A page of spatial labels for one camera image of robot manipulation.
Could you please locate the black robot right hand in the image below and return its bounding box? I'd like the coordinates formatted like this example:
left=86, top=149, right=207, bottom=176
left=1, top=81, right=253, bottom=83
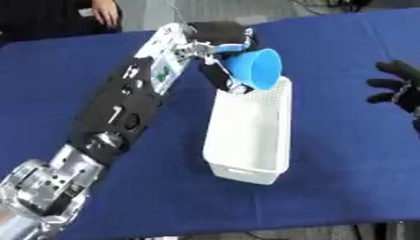
left=364, top=59, right=420, bottom=117

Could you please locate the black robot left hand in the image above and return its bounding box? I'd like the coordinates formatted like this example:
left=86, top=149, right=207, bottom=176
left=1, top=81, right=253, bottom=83
left=177, top=21, right=264, bottom=95

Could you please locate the blue plastic cup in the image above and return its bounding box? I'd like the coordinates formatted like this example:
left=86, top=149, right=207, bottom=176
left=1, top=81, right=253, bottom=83
left=221, top=48, right=284, bottom=92

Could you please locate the white plastic basket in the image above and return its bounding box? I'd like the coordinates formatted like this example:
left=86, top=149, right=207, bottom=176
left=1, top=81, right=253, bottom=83
left=202, top=75, right=294, bottom=186

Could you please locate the person's hand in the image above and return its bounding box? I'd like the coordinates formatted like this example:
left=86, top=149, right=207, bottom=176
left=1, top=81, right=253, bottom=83
left=90, top=0, right=122, bottom=30

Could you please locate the person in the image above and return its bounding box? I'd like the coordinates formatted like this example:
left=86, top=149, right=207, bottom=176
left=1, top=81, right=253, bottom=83
left=0, top=0, right=124, bottom=45

